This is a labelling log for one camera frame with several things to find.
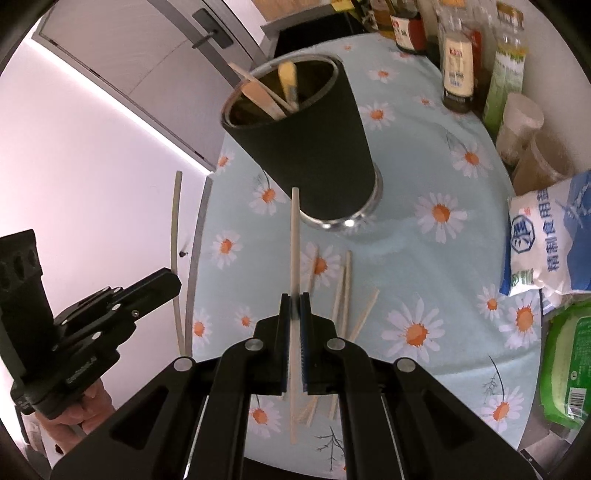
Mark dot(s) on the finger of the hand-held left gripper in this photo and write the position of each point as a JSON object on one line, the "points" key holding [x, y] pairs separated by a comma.
{"points": [[92, 304], [154, 288]]}

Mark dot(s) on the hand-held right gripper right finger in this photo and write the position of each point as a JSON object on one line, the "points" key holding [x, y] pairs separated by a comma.
{"points": [[305, 332]]}

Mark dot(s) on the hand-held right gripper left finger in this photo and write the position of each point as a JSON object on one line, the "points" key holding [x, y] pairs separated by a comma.
{"points": [[285, 332]]}

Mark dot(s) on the pile of wooden chopsticks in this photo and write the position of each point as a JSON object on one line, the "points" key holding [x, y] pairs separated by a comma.
{"points": [[345, 295]]}

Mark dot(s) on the long pale single chopstick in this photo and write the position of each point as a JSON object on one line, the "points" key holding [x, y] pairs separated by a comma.
{"points": [[294, 249]]}

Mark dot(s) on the black utensil holder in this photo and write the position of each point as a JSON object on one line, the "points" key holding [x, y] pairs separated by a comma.
{"points": [[309, 152]]}

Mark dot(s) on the cream plastic spoon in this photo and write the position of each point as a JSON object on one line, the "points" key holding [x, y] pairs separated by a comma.
{"points": [[256, 92]]}

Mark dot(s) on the small wooden spoon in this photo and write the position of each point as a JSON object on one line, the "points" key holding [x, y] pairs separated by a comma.
{"points": [[286, 78]]}

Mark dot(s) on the person's left hand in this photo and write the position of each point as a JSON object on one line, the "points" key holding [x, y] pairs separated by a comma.
{"points": [[74, 415]]}

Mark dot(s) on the daisy printed tablecloth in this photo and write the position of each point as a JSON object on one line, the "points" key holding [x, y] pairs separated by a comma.
{"points": [[415, 258]]}

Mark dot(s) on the grey door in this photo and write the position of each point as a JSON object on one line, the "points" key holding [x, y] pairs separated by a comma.
{"points": [[129, 69]]}

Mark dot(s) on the white blue salt bag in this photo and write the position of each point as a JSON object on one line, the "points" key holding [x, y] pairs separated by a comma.
{"points": [[549, 240]]}

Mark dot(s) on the green sugar bag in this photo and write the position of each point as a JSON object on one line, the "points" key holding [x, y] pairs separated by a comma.
{"points": [[570, 369]]}

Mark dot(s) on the brown spice jar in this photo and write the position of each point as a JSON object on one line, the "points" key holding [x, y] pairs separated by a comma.
{"points": [[545, 161]]}

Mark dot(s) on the dark kitchen sink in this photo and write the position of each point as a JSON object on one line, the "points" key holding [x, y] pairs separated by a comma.
{"points": [[318, 34]]}

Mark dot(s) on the white spice jar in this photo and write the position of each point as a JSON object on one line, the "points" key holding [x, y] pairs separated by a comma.
{"points": [[519, 124]]}

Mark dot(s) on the dark soy sauce bottle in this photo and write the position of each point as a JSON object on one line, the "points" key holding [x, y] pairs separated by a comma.
{"points": [[458, 69]]}

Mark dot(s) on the bamboo cutting board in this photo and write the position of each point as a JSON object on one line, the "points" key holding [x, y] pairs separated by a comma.
{"points": [[295, 7]]}

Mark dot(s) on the red label sauce jar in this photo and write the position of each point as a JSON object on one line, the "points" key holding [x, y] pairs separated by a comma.
{"points": [[408, 27]]}

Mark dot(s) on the green label bottle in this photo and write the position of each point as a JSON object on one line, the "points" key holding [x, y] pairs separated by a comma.
{"points": [[505, 78]]}

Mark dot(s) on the olive oil glass bottle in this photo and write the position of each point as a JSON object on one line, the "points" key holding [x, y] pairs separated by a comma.
{"points": [[381, 11]]}

